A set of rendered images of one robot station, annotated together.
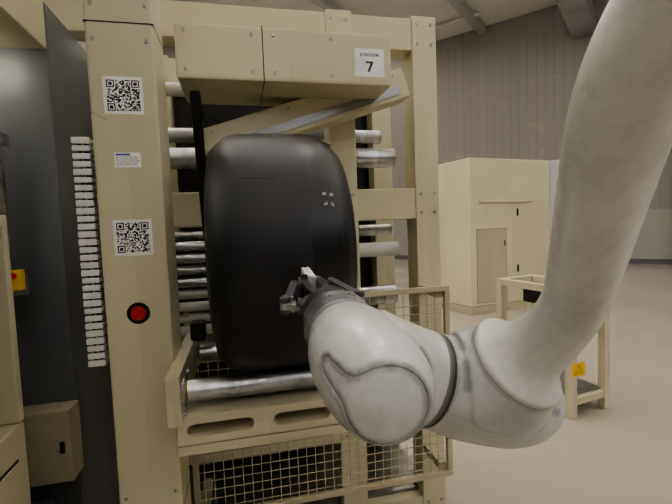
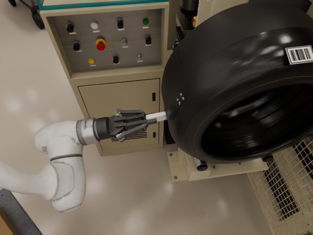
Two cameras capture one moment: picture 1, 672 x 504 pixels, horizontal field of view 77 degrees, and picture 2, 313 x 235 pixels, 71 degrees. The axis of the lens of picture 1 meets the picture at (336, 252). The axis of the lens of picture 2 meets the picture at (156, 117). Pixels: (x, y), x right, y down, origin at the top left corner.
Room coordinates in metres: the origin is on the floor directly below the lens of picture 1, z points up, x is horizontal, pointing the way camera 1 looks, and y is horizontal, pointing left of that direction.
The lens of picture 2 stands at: (0.77, -0.41, 1.73)
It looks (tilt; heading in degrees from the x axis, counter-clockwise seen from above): 52 degrees down; 95
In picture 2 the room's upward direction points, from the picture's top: straight up
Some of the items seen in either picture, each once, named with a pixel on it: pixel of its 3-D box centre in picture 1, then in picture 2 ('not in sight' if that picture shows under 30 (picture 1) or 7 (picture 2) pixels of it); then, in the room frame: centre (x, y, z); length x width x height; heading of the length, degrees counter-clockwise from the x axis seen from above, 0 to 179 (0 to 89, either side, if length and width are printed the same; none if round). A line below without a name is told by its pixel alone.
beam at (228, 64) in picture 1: (284, 70); not in sight; (1.34, 0.14, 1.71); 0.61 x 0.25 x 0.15; 103
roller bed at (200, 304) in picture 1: (183, 286); not in sight; (1.35, 0.49, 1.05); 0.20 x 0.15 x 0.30; 103
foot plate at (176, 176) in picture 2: not in sight; (185, 164); (0.95, 0.44, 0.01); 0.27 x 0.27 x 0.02; 13
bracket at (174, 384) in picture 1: (186, 370); not in sight; (0.99, 0.36, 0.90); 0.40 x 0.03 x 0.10; 13
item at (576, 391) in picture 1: (549, 339); not in sight; (2.83, -1.42, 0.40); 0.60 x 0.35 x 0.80; 24
